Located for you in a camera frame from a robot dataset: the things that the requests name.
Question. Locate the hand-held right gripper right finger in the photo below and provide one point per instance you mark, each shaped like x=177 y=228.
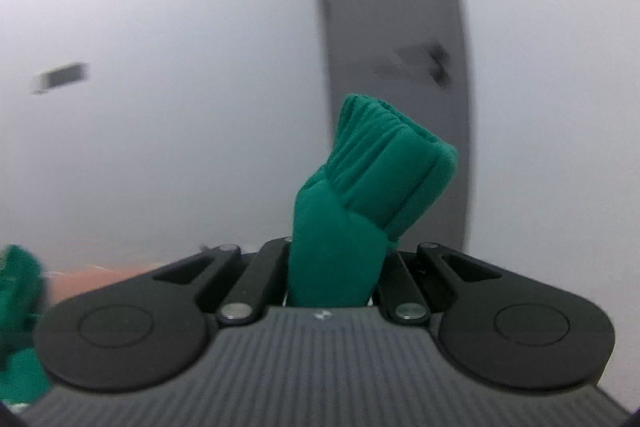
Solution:
x=400 y=282

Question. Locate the green printed sweatshirt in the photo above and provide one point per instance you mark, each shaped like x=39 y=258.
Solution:
x=340 y=247

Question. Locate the grey wall switch panel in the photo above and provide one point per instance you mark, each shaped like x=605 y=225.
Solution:
x=60 y=78

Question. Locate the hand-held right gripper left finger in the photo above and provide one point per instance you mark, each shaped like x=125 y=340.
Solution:
x=265 y=272

